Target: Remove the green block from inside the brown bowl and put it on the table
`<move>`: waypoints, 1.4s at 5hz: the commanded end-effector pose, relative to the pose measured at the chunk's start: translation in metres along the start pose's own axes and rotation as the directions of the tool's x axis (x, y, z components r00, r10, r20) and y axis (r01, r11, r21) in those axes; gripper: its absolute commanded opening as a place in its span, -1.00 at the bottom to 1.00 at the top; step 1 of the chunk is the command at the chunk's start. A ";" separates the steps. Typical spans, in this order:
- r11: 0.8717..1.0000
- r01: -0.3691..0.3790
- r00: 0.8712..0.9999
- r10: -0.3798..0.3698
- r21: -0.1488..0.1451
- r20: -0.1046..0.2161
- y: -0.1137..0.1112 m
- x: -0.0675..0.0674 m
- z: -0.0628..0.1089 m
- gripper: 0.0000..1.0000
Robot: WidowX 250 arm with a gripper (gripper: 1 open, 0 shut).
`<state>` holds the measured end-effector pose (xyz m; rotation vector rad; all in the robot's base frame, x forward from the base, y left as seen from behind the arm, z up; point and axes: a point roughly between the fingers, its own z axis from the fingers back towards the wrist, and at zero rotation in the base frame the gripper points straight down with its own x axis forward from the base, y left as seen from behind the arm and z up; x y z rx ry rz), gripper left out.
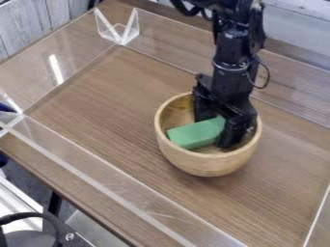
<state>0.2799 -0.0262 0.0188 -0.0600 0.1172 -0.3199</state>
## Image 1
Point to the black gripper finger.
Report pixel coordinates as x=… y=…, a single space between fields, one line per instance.
x=236 y=126
x=203 y=109

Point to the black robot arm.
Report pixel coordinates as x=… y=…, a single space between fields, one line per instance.
x=238 y=31

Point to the light brown wooden bowl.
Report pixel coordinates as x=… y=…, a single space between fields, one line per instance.
x=207 y=161

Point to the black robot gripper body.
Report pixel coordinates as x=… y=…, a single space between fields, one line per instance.
x=227 y=87

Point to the green rectangular block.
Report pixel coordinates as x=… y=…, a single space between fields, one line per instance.
x=195 y=135

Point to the clear acrylic tray enclosure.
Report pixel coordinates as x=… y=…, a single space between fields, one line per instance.
x=88 y=86

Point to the blue object at left edge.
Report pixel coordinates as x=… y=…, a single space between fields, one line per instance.
x=5 y=108

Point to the black table leg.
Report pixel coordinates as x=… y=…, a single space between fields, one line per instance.
x=55 y=204

